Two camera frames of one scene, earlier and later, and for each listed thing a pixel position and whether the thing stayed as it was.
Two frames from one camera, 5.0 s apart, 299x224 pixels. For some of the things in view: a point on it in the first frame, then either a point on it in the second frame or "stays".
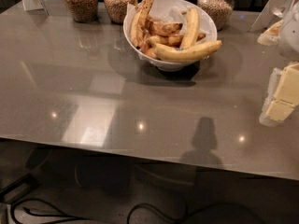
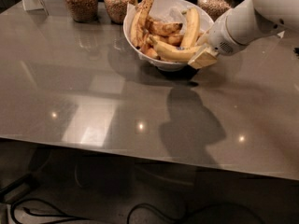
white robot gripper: [291, 35] -> [219, 38]
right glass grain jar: [220, 3] stays
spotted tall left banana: [139, 17] stays
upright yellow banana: [192, 30] stays
